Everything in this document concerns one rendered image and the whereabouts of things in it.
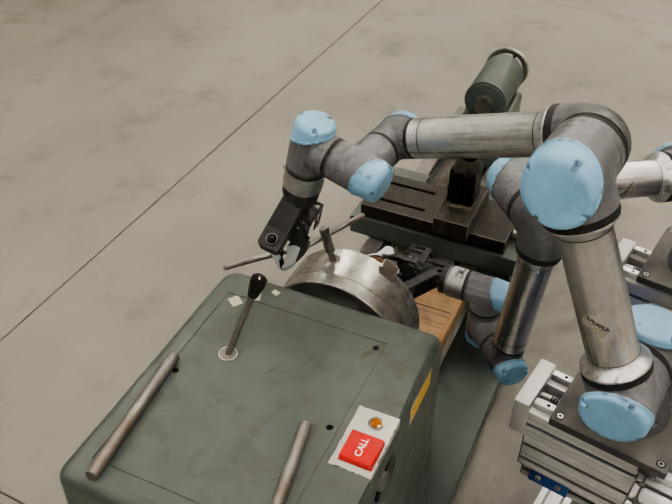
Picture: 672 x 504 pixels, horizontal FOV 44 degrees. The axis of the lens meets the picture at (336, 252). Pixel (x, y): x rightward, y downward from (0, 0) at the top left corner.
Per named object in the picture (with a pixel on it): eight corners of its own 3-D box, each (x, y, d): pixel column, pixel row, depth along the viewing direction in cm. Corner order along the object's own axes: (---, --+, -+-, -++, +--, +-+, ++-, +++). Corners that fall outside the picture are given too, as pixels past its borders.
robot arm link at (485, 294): (502, 323, 194) (507, 296, 189) (458, 309, 198) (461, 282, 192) (512, 303, 199) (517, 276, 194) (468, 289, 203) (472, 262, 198)
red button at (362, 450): (371, 474, 137) (371, 467, 135) (337, 462, 138) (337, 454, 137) (384, 447, 141) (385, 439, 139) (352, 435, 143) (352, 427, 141)
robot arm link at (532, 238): (594, 212, 162) (533, 385, 192) (567, 181, 171) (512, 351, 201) (541, 217, 159) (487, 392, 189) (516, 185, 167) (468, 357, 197)
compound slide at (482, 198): (465, 241, 228) (467, 226, 225) (430, 231, 231) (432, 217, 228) (487, 201, 242) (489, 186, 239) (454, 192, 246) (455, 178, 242)
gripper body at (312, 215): (320, 226, 167) (331, 180, 158) (301, 251, 160) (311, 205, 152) (286, 211, 168) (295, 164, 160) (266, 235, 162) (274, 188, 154)
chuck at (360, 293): (410, 401, 185) (385, 289, 168) (288, 380, 200) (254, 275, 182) (415, 390, 188) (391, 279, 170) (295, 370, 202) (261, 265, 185)
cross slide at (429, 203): (503, 255, 230) (505, 242, 228) (360, 215, 244) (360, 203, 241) (520, 219, 243) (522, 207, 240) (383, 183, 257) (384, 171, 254)
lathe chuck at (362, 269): (415, 390, 188) (391, 279, 170) (295, 370, 202) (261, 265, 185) (429, 363, 194) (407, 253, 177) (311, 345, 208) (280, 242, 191)
